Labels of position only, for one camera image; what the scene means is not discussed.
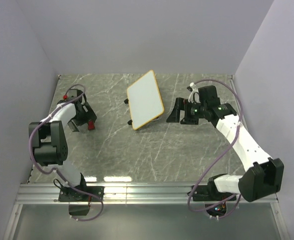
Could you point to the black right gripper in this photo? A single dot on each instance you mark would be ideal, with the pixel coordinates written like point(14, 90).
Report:
point(174, 116)

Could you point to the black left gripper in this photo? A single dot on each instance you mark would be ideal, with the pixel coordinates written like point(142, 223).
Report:
point(89, 115)

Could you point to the red whiteboard eraser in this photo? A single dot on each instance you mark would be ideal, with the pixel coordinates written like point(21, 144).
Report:
point(91, 125)

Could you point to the yellow framed whiteboard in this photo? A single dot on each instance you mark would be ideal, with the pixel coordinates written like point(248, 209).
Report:
point(145, 100)

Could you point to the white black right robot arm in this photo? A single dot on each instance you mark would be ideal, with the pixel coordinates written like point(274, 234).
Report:
point(218, 114)

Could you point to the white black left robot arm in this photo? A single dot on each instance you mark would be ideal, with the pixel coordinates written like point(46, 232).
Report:
point(48, 147)

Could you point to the metal wire whiteboard stand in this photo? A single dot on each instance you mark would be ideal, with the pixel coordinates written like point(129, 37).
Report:
point(126, 101)

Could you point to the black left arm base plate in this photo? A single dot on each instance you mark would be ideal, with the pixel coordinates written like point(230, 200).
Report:
point(67, 194)

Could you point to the aluminium right side rail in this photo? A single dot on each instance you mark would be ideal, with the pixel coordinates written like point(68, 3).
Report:
point(246, 120)

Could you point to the aluminium rail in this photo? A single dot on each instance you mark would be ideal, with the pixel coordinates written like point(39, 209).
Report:
point(246, 120)
point(125, 193)

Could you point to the aluminium front rail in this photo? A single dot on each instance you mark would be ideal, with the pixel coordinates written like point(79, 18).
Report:
point(125, 193)

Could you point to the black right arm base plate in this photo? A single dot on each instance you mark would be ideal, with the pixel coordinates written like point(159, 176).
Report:
point(205, 193)

